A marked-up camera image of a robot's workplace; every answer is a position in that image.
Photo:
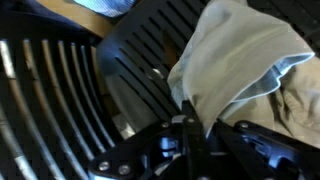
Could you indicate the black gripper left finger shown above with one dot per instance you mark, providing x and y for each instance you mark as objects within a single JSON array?
[{"x": 190, "y": 116}]

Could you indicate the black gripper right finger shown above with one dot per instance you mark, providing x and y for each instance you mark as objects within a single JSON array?
[{"x": 228, "y": 131}]

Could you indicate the beige khaki pants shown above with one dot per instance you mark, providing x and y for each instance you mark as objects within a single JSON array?
[{"x": 240, "y": 60}]

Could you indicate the black slatted office chair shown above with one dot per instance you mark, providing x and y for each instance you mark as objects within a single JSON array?
[{"x": 66, "y": 110}]

